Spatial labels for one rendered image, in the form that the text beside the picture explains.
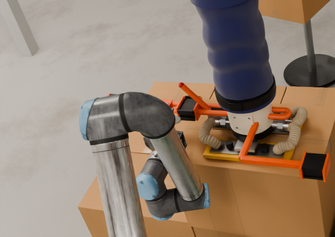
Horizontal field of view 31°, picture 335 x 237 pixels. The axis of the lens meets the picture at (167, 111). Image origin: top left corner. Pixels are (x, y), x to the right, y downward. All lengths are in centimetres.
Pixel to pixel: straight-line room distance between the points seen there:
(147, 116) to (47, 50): 383
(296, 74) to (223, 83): 214
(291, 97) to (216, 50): 122
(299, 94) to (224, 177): 101
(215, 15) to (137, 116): 48
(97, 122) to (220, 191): 85
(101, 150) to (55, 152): 254
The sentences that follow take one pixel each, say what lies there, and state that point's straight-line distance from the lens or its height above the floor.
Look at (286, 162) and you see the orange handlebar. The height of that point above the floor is 109.
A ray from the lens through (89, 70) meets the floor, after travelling 499.
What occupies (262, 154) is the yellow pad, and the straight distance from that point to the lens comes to 230.
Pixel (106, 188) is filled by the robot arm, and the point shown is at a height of 137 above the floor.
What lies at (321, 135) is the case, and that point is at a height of 94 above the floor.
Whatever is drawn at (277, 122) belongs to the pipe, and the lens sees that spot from 233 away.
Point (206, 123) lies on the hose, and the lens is 239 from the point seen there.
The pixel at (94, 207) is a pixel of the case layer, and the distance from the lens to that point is 296.
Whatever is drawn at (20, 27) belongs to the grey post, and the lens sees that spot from 540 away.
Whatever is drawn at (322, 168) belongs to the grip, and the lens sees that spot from 204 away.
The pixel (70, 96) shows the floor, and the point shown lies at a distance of 478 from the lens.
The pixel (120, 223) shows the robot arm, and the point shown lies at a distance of 177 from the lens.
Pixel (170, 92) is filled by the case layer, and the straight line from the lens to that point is 348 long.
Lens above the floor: 254
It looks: 37 degrees down
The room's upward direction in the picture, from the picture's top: 17 degrees counter-clockwise
